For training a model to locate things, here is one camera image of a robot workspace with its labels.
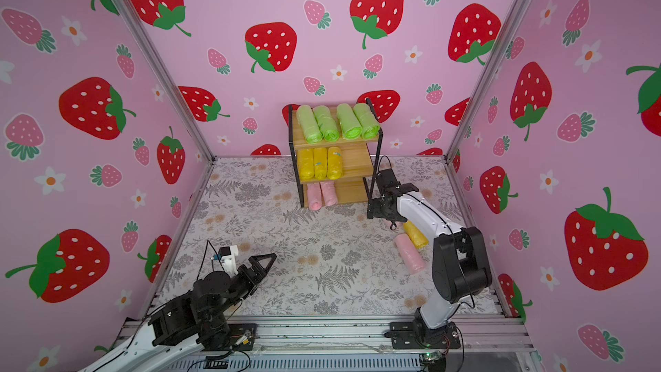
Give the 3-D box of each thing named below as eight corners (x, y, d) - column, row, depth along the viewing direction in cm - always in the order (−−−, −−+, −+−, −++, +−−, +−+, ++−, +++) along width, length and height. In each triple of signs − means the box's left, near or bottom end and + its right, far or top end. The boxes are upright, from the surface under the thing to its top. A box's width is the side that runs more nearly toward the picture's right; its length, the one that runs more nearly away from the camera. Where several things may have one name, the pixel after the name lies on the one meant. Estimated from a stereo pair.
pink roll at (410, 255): (411, 276, 88) (413, 272, 85) (392, 241, 96) (393, 236, 93) (425, 270, 89) (428, 266, 86) (405, 236, 97) (407, 231, 95)
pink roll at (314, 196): (306, 210, 104) (304, 202, 100) (308, 190, 111) (307, 182, 106) (322, 210, 104) (321, 202, 100) (323, 190, 111) (322, 182, 106)
